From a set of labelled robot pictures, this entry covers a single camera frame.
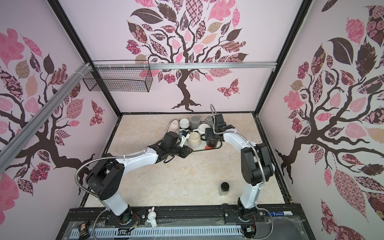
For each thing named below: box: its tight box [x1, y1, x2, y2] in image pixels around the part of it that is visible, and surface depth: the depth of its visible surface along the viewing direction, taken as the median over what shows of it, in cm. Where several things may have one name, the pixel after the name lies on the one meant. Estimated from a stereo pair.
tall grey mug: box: [190, 115, 201, 130], surface depth 103 cm
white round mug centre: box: [192, 123, 211, 135], surface depth 102 cm
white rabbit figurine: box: [147, 206, 158, 229], surface depth 73 cm
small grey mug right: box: [205, 115, 214, 128], surface depth 106 cm
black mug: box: [206, 138, 218, 148], surface depth 100 cm
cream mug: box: [187, 131, 202, 149], surface depth 96 cm
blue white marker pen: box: [266, 210, 294, 217], surface depth 75 cm
